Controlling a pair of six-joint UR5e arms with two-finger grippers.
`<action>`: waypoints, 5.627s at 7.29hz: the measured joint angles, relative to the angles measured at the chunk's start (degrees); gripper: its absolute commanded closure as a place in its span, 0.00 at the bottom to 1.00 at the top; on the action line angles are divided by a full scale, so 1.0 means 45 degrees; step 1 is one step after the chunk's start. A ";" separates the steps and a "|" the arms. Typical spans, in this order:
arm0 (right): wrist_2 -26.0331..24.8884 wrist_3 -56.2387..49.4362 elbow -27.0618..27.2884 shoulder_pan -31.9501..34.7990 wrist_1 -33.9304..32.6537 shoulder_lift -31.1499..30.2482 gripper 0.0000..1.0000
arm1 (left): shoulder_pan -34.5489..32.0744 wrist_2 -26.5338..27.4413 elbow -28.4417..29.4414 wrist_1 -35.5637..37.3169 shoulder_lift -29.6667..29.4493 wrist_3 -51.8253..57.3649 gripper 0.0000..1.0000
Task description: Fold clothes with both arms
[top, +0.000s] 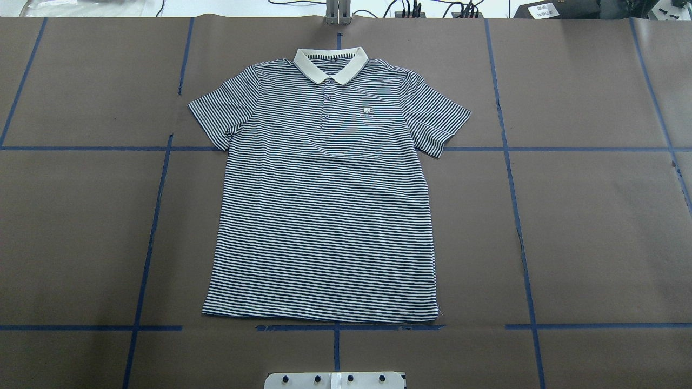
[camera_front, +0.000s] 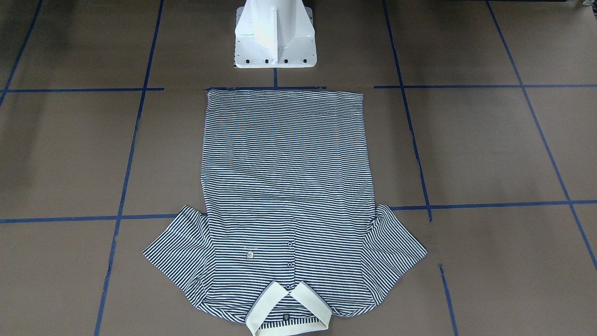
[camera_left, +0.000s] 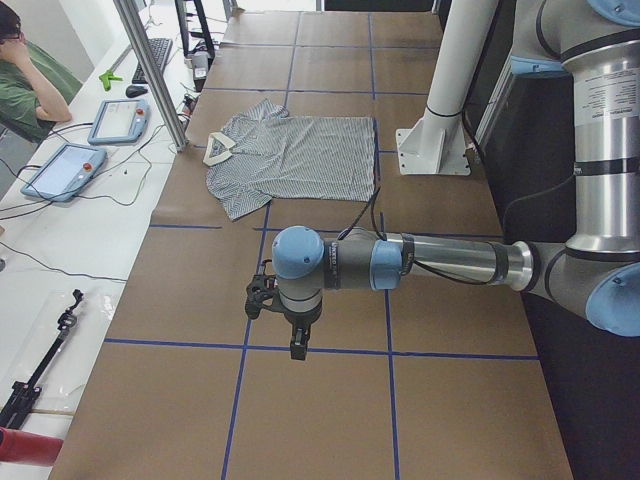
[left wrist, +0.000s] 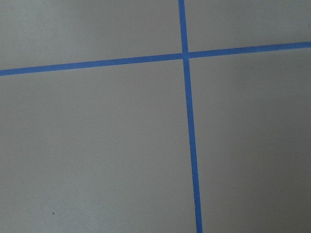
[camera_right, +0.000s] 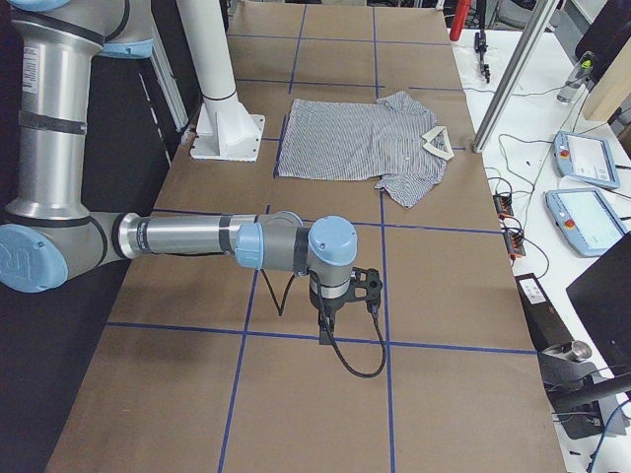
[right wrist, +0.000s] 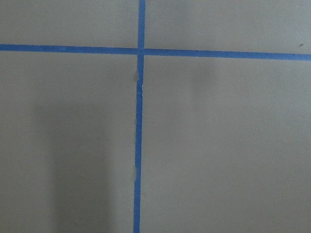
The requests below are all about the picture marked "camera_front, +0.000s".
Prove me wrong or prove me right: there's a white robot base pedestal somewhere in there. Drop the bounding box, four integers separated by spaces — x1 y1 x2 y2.
233 0 318 69

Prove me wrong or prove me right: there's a navy white striped polo shirt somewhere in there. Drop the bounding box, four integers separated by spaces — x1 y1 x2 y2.
143 89 427 336

